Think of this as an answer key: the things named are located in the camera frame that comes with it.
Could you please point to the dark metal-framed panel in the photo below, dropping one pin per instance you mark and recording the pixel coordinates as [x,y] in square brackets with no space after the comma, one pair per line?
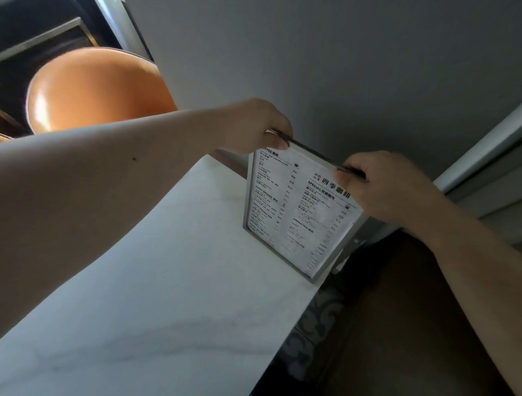
[24,61]

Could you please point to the person's left thumb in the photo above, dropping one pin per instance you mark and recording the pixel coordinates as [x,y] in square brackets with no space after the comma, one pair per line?
[279,143]

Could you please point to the person's right hand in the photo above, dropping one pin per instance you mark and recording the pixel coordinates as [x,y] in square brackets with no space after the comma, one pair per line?
[393,191]

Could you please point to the orange leather chair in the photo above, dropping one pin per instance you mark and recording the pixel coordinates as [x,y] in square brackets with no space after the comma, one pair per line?
[98,92]

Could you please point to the white window trim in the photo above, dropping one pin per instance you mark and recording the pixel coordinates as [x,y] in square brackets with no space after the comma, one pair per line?
[479,149]

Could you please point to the person's left forearm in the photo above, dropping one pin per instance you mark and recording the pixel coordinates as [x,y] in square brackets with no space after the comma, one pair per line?
[102,204]

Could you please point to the grey framed menu stand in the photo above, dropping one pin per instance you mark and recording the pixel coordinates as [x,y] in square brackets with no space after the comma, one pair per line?
[297,216]

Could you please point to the person's right forearm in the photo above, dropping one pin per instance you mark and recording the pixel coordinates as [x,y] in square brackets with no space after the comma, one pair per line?
[481,285]

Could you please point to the person's left hand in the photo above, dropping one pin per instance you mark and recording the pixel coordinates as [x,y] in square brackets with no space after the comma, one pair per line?
[248,124]

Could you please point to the person's right thumb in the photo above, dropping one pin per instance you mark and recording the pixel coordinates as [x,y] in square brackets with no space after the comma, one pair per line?
[346,176]

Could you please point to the white door post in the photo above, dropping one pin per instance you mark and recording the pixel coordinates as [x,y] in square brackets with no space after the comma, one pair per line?
[124,28]

